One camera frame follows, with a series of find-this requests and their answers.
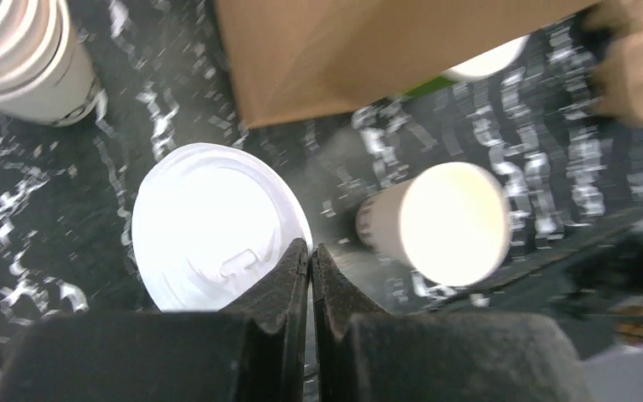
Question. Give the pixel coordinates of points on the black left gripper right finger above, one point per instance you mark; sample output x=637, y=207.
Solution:
x=364, y=353

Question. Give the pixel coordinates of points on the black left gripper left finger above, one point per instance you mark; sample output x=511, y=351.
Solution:
x=251, y=350

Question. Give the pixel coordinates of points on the white lid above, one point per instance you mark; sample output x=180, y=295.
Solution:
x=210, y=221
x=488, y=63

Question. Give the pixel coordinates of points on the brown paper bag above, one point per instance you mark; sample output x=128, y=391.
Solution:
x=294, y=60

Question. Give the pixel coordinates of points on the cardboard cup carrier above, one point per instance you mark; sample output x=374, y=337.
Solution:
x=619, y=76

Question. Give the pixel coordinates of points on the stack of white lids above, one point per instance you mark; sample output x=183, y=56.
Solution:
x=46, y=75

